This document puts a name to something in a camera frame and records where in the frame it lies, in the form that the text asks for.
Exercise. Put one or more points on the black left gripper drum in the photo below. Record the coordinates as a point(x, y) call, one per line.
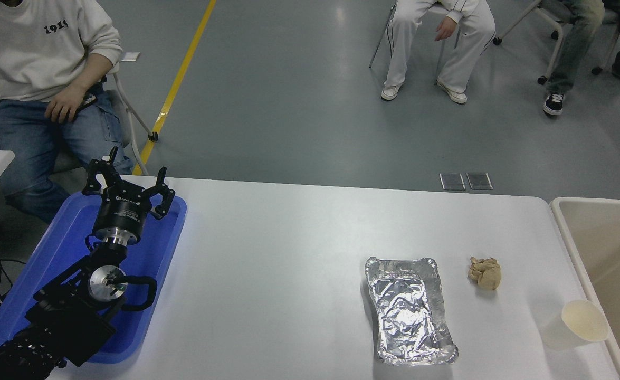
point(121, 215)

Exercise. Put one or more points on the pale paper cup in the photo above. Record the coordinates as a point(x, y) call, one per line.
point(579, 322)

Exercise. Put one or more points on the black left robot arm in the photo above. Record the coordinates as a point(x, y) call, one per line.
point(67, 316)

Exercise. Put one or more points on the person's left hand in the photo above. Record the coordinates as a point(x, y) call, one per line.
point(446, 29)
point(66, 105)

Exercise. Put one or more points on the blue plastic tray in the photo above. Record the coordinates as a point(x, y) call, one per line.
point(154, 248)

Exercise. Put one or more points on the white chair with castors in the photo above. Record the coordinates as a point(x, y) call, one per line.
point(153, 136)
point(597, 70)
point(542, 80)

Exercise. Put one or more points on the white card on floor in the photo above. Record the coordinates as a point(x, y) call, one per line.
point(131, 56)

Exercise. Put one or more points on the person in printed top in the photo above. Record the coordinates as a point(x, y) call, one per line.
point(30, 58)

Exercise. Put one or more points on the silver foil tray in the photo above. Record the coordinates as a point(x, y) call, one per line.
point(410, 311)

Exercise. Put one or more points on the metal floor plate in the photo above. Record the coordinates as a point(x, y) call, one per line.
point(452, 181)
point(479, 180)

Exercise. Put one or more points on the white chair with thin legs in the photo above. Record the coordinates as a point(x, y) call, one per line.
point(439, 63)

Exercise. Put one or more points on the crumpled tan paper ball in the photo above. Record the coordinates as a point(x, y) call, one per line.
point(485, 274)

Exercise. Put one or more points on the person in striped white trousers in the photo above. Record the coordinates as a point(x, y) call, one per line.
point(463, 47)

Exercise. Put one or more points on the large pale bin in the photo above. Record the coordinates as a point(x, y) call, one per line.
point(605, 253)

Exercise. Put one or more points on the person with black white sneaker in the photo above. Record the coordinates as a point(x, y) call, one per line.
point(579, 31)

